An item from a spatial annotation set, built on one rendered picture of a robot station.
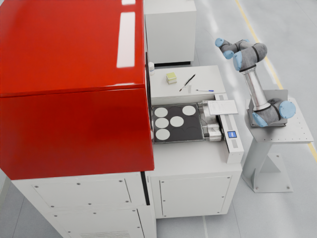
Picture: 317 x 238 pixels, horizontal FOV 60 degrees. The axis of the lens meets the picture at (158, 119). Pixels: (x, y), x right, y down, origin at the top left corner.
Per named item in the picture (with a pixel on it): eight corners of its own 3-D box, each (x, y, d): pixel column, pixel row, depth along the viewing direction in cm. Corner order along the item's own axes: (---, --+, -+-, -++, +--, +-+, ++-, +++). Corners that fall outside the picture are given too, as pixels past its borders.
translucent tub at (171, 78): (168, 85, 222) (168, 79, 217) (165, 80, 227) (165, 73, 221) (177, 83, 223) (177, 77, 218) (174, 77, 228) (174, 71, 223)
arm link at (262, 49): (272, 39, 174) (245, 35, 220) (256, 46, 175) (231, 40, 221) (276, 56, 178) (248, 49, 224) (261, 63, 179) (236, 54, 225)
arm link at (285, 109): (291, 113, 194) (301, 114, 180) (273, 120, 195) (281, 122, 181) (286, 97, 193) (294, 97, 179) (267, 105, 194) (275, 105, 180)
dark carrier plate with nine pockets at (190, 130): (154, 142, 194) (154, 141, 193) (152, 107, 216) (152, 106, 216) (202, 139, 193) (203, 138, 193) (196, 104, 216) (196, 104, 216)
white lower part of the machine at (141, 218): (75, 251, 233) (38, 213, 171) (87, 167, 287) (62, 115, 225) (157, 246, 232) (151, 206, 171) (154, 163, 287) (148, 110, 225)
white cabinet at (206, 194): (156, 222, 246) (149, 177, 184) (152, 137, 309) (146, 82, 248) (227, 217, 245) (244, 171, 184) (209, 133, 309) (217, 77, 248)
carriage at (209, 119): (209, 141, 197) (210, 139, 195) (201, 105, 221) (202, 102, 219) (220, 140, 197) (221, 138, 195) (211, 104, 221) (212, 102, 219)
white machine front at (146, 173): (146, 205, 171) (140, 173, 141) (145, 110, 225) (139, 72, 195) (151, 205, 171) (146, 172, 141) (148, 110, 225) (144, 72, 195)
